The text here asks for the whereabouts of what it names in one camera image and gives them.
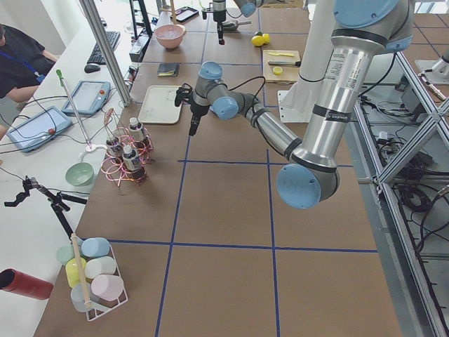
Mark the lemon half slice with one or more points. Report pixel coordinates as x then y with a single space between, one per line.
277 70

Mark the tea bottle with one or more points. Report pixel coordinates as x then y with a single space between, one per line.
138 132
133 164
114 146

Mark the steel ice scoop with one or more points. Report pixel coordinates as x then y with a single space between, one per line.
233 25

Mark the red bottle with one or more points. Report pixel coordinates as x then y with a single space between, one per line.
14 281

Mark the wooden stick in rack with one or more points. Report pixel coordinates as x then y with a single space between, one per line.
84 286

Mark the left tea bottle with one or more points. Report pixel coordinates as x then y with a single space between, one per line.
133 164

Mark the near teach pendant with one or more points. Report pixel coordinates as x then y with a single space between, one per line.
38 130

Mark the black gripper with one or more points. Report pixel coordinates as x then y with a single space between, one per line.
219 16
196 111

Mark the small yellow lemon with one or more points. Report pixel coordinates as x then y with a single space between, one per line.
266 38

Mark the seated person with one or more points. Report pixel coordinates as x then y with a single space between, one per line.
24 64

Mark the black computer mouse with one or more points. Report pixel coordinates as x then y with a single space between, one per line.
91 68

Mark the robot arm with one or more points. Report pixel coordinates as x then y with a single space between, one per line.
246 7
363 30

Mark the large yellow lemon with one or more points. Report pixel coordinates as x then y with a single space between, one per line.
258 41

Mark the rear tea bottle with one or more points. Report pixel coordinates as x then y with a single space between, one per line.
114 146

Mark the yellow plastic knife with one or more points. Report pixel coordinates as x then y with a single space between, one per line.
282 54

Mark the white cup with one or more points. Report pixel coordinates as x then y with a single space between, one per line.
105 265

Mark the pink cup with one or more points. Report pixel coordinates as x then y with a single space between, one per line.
107 287

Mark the mint cup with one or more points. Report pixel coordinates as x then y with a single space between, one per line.
64 254

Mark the pale blue cup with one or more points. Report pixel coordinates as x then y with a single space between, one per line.
78 300

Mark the cream bear serving tray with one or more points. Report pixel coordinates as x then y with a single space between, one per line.
158 106

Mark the light blue cup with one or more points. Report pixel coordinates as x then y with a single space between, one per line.
95 247

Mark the grey folded cloth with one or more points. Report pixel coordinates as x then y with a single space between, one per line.
168 69

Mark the mint green bowl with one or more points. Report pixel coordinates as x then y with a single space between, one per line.
80 174

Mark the white wire rack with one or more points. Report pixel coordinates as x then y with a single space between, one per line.
104 306

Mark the aluminium frame post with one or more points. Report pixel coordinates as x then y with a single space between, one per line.
94 21

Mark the far teach pendant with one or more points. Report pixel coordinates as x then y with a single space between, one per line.
90 96

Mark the steel cylinder tool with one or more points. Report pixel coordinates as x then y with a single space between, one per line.
285 63

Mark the yellow green cup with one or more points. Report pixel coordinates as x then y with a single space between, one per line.
72 273

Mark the wooden cutting board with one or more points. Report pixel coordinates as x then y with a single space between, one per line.
290 74

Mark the copper wire bottle rack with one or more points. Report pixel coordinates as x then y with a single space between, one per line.
116 172

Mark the right tea bottle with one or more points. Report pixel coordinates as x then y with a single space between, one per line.
138 132

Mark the teach pendant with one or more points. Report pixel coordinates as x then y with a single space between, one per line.
38 130
90 96

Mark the pink bowl of ice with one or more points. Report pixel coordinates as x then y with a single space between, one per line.
170 36

